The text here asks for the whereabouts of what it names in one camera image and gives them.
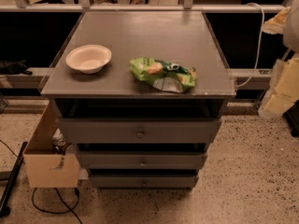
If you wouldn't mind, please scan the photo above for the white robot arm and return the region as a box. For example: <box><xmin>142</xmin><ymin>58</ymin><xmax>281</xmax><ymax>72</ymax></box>
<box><xmin>258</xmin><ymin>0</ymin><xmax>299</xmax><ymax>119</ymax></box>

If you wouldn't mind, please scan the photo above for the white hanging cable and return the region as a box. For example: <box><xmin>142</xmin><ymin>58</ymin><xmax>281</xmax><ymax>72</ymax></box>
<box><xmin>233</xmin><ymin>2</ymin><xmax>265</xmax><ymax>90</ymax></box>

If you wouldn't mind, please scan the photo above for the grey bottom drawer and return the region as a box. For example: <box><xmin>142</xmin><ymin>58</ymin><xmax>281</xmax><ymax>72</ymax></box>
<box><xmin>89</xmin><ymin>175</ymin><xmax>198</xmax><ymax>189</ymax></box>

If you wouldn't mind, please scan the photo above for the black object on rail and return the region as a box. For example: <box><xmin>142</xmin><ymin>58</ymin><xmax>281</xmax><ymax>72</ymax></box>
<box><xmin>0</xmin><ymin>60</ymin><xmax>32</xmax><ymax>76</ymax></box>

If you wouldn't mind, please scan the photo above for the grey drawer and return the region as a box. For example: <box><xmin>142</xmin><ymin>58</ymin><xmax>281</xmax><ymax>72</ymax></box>
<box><xmin>89</xmin><ymin>175</ymin><xmax>198</xmax><ymax>189</ymax></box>
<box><xmin>56</xmin><ymin>119</ymin><xmax>221</xmax><ymax>144</ymax></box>
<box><xmin>76</xmin><ymin>151</ymin><xmax>207</xmax><ymax>170</ymax></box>

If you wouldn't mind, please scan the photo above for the metal can in box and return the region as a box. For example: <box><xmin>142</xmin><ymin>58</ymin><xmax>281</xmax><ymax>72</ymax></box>
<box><xmin>51</xmin><ymin>129</ymin><xmax>67</xmax><ymax>153</ymax></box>

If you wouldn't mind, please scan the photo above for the black bar on floor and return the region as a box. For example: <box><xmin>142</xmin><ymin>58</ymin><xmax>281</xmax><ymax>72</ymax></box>
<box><xmin>0</xmin><ymin>142</ymin><xmax>27</xmax><ymax>217</ymax></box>

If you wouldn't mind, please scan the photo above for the grey top drawer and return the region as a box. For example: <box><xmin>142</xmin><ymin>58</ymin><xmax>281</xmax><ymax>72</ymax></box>
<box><xmin>56</xmin><ymin>119</ymin><xmax>221</xmax><ymax>144</ymax></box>

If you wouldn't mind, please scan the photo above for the green chip bag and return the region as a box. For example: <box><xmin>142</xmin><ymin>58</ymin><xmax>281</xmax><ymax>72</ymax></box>
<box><xmin>130</xmin><ymin>57</ymin><xmax>197</xmax><ymax>93</ymax></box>

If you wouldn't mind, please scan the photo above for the tan wooden box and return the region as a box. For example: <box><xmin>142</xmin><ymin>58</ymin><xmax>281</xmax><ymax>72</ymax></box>
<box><xmin>23</xmin><ymin>104</ymin><xmax>80</xmax><ymax>188</ymax></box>

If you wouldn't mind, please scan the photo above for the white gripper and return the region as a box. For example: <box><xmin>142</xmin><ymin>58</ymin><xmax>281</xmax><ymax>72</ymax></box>
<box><xmin>258</xmin><ymin>7</ymin><xmax>299</xmax><ymax>119</ymax></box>

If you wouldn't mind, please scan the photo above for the white paper bowl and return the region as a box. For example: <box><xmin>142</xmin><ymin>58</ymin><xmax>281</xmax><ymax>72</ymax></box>
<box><xmin>65</xmin><ymin>45</ymin><xmax>112</xmax><ymax>74</ymax></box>

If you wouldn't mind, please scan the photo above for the grey drawer cabinet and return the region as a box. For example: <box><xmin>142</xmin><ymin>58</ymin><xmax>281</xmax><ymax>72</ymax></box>
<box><xmin>42</xmin><ymin>11</ymin><xmax>235</xmax><ymax>176</ymax></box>

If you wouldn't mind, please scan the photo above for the black floor cable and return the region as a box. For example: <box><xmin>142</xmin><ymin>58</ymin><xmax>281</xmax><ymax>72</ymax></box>
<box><xmin>31</xmin><ymin>187</ymin><xmax>84</xmax><ymax>224</ymax></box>

